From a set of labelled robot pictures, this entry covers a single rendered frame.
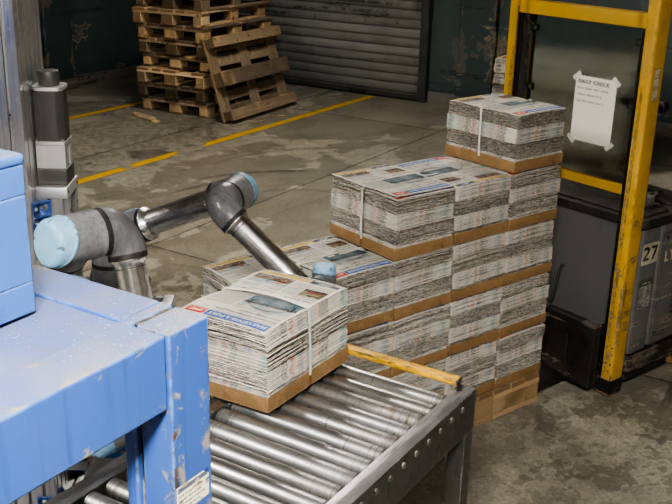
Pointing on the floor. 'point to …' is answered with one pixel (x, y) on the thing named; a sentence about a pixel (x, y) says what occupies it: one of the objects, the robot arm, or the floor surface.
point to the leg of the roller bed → (458, 471)
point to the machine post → (174, 415)
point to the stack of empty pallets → (189, 50)
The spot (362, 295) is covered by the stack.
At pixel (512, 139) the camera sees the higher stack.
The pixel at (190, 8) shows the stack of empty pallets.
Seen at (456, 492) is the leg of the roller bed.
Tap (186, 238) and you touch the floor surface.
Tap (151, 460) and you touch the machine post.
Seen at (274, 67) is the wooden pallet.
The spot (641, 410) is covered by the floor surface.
